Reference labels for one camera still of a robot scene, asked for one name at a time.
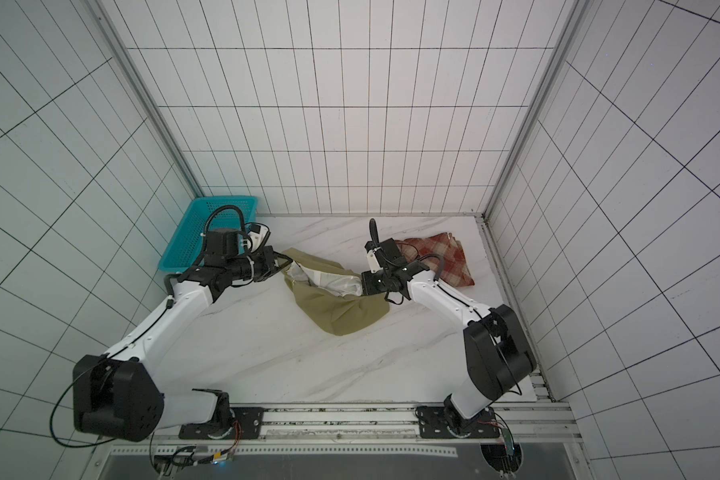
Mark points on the electronics wiring board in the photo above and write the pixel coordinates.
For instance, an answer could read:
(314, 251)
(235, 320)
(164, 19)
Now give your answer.
(188, 456)
(505, 457)

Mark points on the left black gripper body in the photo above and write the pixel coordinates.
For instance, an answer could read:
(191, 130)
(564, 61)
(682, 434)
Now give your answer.
(258, 266)

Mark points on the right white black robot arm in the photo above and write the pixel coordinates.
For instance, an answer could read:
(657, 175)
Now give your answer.
(497, 351)

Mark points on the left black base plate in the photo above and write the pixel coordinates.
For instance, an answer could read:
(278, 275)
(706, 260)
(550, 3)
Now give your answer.
(246, 420)

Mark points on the left electronics wiring board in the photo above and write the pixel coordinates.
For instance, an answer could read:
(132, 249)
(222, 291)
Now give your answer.
(188, 456)

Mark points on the olive green skirt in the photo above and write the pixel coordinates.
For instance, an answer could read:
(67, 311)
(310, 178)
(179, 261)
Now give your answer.
(330, 295)

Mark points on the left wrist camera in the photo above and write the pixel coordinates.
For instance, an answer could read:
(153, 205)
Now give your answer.
(256, 237)

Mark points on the right electronics wiring board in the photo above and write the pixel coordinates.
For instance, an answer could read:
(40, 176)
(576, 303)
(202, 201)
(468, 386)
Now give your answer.
(505, 457)

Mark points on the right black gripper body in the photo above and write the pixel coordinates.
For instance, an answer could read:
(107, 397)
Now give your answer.
(371, 282)

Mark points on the red plaid skirt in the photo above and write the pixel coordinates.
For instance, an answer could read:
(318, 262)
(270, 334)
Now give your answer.
(440, 246)

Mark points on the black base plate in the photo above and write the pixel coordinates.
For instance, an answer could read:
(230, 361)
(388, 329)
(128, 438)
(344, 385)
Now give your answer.
(246, 420)
(445, 422)

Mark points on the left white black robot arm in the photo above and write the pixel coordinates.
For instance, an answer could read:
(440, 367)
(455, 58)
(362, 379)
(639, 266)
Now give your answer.
(116, 395)

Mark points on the aluminium mounting rail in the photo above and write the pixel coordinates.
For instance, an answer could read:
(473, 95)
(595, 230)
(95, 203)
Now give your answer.
(360, 424)

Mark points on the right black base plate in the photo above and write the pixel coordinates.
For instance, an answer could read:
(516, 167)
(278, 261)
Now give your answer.
(445, 422)

